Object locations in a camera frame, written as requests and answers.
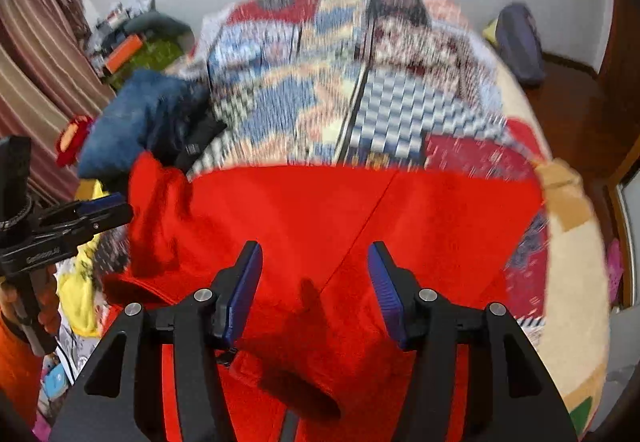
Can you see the pile of clutter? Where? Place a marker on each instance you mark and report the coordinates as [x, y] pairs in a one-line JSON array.
[[117, 17]]

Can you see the grey backpack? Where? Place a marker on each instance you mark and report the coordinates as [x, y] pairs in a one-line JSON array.
[[520, 45]]

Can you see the red zip jacket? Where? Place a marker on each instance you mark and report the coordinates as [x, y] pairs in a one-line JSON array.
[[310, 222]]

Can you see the patchwork printed blanket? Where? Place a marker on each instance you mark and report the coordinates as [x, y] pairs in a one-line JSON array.
[[300, 87]]

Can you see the striped curtain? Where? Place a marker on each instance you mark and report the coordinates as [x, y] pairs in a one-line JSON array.
[[40, 72]]

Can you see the yellow garment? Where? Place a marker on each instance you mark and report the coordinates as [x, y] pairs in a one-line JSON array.
[[80, 302]]

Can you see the red plush toy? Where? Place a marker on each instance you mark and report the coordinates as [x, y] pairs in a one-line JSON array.
[[72, 140]]

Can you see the orange box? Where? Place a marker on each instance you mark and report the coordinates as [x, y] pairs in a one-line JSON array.
[[124, 53]]

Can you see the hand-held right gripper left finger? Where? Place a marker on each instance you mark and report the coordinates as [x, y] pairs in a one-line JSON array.
[[245, 292]]

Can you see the pink slipper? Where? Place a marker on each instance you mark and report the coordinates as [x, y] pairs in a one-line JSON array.
[[614, 272]]

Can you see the folded blue jeans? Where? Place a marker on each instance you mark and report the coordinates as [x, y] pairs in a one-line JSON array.
[[135, 122]]

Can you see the green printed cloth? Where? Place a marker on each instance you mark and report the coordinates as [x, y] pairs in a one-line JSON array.
[[155, 62]]

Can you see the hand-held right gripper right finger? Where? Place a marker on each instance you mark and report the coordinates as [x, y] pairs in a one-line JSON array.
[[387, 292]]

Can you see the person's left hand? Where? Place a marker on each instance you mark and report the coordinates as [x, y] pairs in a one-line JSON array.
[[51, 307]]

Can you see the grey cushion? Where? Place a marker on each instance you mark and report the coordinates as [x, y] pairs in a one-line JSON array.
[[160, 22]]

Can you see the black garment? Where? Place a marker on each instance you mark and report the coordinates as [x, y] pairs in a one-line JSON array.
[[197, 142]]

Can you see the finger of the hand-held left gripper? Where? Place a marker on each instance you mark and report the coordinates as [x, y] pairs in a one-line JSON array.
[[100, 204], [107, 218]]

